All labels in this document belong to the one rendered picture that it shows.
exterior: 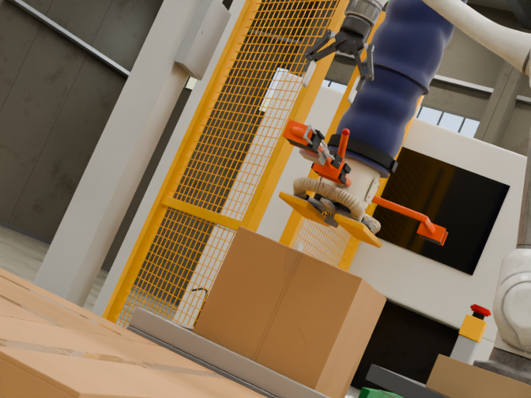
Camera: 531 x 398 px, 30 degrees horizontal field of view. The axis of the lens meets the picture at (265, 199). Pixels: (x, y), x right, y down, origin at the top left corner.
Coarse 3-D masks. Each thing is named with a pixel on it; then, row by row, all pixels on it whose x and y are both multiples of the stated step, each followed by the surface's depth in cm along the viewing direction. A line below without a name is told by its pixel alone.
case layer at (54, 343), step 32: (0, 288) 243; (32, 288) 278; (0, 320) 190; (32, 320) 211; (64, 320) 236; (96, 320) 270; (0, 352) 157; (32, 352) 169; (64, 352) 185; (96, 352) 205; (128, 352) 229; (160, 352) 260; (0, 384) 156; (32, 384) 155; (64, 384) 153; (96, 384) 166; (128, 384) 181; (160, 384) 200; (192, 384) 223; (224, 384) 252
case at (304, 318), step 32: (256, 256) 287; (288, 256) 284; (224, 288) 287; (256, 288) 285; (288, 288) 282; (320, 288) 280; (352, 288) 278; (224, 320) 285; (256, 320) 283; (288, 320) 281; (320, 320) 279; (352, 320) 289; (256, 352) 281; (288, 352) 279; (320, 352) 277; (352, 352) 311; (320, 384) 280
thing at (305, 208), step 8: (280, 192) 304; (288, 200) 302; (296, 200) 302; (304, 200) 304; (296, 208) 316; (304, 208) 305; (312, 208) 306; (304, 216) 332; (312, 216) 319; (320, 216) 318
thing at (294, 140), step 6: (288, 126) 257; (300, 126) 256; (306, 126) 255; (288, 132) 256; (312, 132) 255; (288, 138) 256; (294, 138) 256; (300, 138) 255; (294, 144) 261; (300, 144) 256; (306, 144) 254; (306, 150) 263
